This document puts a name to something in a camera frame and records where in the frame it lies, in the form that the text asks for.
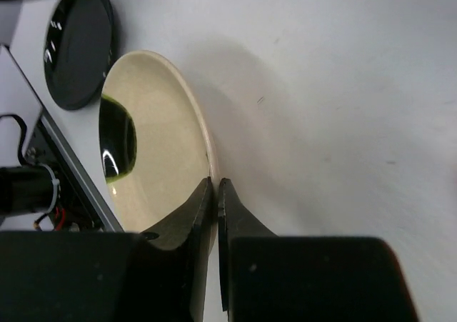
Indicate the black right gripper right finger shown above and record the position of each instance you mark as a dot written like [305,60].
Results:
[265,277]

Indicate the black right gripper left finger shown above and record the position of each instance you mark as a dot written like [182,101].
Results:
[157,275]

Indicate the cream plate with black patch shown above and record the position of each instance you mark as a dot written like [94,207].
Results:
[155,143]

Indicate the black round plate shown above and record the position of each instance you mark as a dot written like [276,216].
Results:
[78,51]

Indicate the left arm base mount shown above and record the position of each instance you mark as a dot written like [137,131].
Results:
[44,187]

